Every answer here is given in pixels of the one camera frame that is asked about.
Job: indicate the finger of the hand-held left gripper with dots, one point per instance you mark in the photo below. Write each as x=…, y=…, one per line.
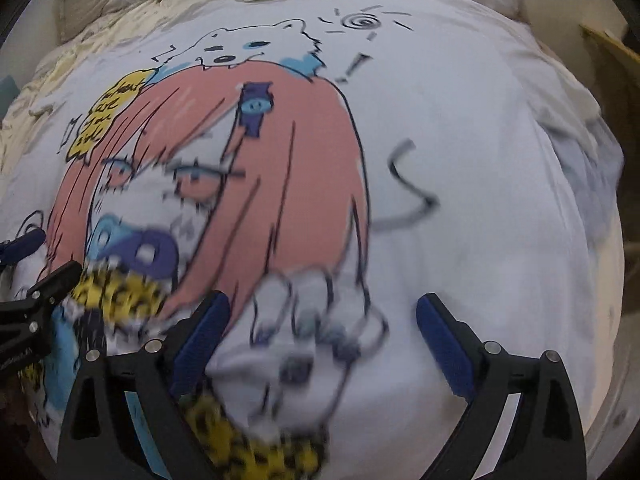
x=55, y=285
x=22, y=245

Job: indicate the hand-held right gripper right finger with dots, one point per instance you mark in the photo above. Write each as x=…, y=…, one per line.
x=445, y=350

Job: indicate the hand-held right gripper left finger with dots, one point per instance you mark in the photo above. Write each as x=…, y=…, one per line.
x=200, y=345

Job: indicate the white cartoon print t-shirt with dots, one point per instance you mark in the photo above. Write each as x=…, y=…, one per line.
x=450, y=125

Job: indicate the yellow cartoon print bed sheet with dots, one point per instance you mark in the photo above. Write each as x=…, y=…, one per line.
x=30, y=105

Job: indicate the beige pillow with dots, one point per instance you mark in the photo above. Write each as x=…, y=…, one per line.
x=100, y=5

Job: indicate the wooden side shelf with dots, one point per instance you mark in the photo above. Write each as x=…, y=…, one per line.
x=610, y=55

